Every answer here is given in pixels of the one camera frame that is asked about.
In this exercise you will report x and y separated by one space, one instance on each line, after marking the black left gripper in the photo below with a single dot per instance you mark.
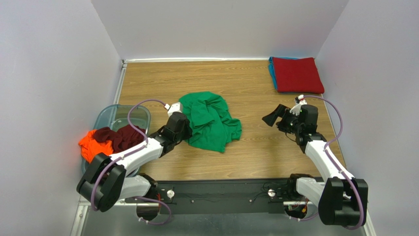
185 131

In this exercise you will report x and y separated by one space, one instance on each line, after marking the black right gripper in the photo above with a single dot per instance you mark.
284 119

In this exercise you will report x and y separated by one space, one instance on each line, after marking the green t-shirt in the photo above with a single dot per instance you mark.
211 123

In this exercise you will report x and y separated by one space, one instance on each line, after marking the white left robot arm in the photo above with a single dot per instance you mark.
107 179

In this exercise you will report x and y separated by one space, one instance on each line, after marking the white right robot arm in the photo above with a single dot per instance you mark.
342 200

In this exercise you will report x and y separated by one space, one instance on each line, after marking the maroon t-shirt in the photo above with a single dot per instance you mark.
123 139

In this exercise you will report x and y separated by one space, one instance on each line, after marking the red folded t-shirt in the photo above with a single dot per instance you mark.
297 76

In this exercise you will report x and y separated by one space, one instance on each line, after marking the blue folded t-shirt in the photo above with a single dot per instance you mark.
272 70

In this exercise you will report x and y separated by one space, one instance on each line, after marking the clear blue plastic bin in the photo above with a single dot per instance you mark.
118 116

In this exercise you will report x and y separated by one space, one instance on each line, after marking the orange t-shirt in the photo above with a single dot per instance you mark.
90 147

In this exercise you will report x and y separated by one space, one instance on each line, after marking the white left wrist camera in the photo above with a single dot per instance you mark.
173 108

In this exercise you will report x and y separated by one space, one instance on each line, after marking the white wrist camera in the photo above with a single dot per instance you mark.
173 108
299 102

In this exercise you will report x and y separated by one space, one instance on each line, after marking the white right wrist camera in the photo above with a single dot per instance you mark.
299 102

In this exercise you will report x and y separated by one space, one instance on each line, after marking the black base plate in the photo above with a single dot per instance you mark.
228 196

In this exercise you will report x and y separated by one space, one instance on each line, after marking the aluminium rail frame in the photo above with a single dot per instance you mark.
198 217

